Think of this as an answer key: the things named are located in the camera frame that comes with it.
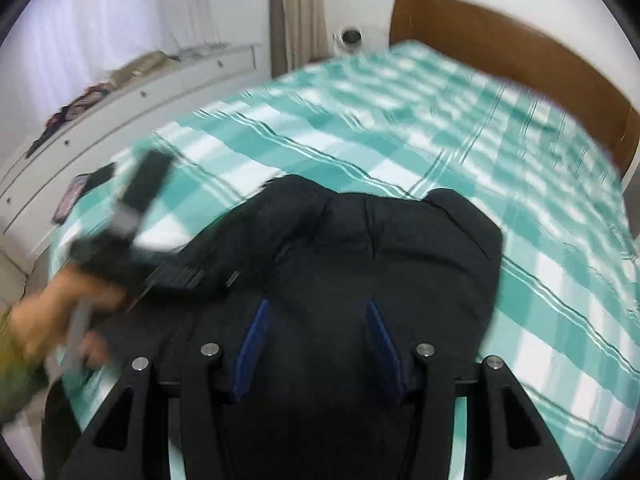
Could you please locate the black puffer jacket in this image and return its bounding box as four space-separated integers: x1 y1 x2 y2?
104 176 502 479

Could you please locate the camouflage sleeve left forearm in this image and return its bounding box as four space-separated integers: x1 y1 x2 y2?
0 312 49 426

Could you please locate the clothes pile on cabinet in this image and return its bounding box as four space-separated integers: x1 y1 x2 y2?
25 50 179 159

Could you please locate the person's left hand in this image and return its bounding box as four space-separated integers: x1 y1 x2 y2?
8 268 127 364

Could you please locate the smartphone on bed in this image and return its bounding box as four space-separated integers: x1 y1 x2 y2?
51 162 115 226

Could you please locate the long white drawer cabinet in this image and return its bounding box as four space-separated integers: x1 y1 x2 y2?
1 44 270 269

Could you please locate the teal plaid bed cover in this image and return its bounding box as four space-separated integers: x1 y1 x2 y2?
49 41 639 479

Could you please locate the beige curtain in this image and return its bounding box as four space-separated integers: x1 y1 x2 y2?
269 0 330 78

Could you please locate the small white round fan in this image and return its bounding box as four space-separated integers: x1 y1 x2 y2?
333 27 363 55

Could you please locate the brown wooden headboard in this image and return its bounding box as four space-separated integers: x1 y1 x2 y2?
388 0 639 174

